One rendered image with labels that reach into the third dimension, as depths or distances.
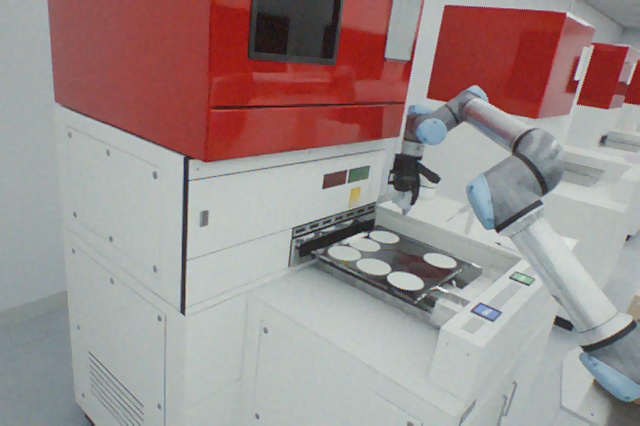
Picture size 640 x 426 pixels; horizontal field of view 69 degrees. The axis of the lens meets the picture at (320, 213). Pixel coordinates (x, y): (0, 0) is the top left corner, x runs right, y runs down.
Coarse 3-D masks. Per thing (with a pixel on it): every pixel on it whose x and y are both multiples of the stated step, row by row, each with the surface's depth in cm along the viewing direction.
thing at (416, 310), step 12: (324, 264) 146; (336, 276) 143; (348, 276) 140; (360, 288) 138; (372, 288) 135; (384, 300) 133; (396, 300) 131; (408, 312) 129; (420, 312) 126; (432, 324) 125
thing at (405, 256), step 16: (400, 240) 157; (368, 256) 142; (384, 256) 144; (400, 256) 145; (416, 256) 147; (448, 256) 150; (400, 272) 135; (416, 272) 136; (432, 272) 137; (448, 272) 138; (400, 288) 125
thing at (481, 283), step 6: (480, 276) 143; (474, 282) 139; (480, 282) 139; (486, 282) 140; (492, 282) 140; (468, 288) 135; (474, 288) 135; (480, 288) 136; (474, 294) 132; (432, 312) 120; (432, 318) 120; (438, 318) 119; (444, 318) 118; (438, 324) 119
